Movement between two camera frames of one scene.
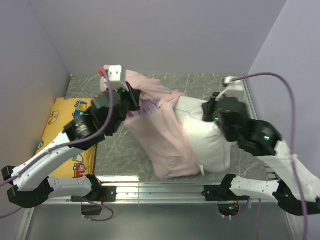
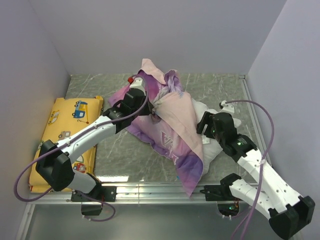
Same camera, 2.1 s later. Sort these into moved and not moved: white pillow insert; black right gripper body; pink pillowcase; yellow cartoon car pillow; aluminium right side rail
Moved: white pillow insert; pink pillowcase; black right gripper body
Not moved: yellow cartoon car pillow; aluminium right side rail
